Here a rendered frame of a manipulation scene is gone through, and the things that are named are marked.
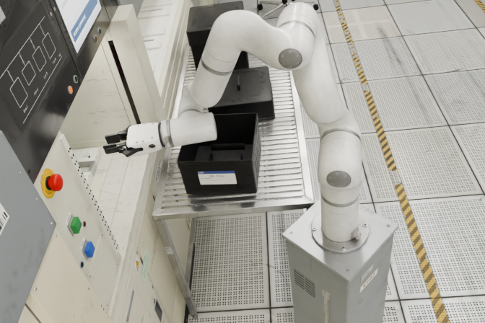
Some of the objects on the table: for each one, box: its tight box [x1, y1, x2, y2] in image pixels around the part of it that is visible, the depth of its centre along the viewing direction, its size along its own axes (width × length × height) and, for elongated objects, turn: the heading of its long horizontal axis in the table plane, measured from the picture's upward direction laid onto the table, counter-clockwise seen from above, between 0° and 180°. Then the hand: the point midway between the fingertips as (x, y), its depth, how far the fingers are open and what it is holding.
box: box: [186, 1, 249, 71], centre depth 247 cm, size 29×29×25 cm
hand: (111, 143), depth 141 cm, fingers open, 4 cm apart
